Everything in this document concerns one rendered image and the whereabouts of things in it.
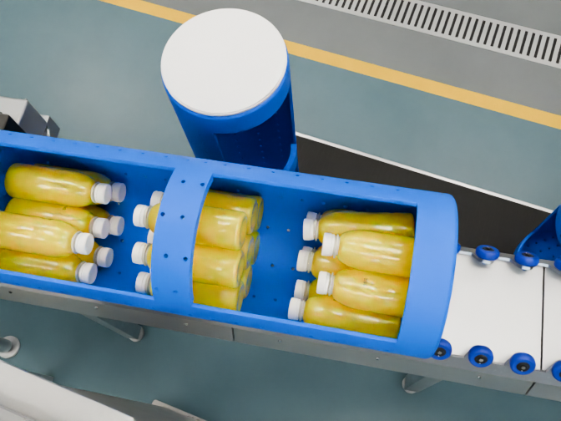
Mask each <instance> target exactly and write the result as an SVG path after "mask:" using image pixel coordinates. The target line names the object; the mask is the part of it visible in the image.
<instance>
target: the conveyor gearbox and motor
mask: <svg viewBox="0 0 561 421"><path fill-rule="evenodd" d="M0 112H2V113H3V114H8V115H10V116H11V117H12V118H13V119H14V120H15V122H16V123H17V124H18V125H19V126H20V127H21V128H22V129H23V130H24V131H25V132H26V133H27V134H35V135H42V136H47V137H54V138H57V137H58V133H59V130H60V128H59V127H58V126H57V124H56V123H55V122H54V121H53V120H52V118H51V117H50V116H48V115H42V114H40V113H39V112H38V111H37V110H36V109H35V108H34V107H33V106H32V105H31V104H30V103H29V101H28V100H27V99H15V98H9V97H2V96H0Z"/></svg>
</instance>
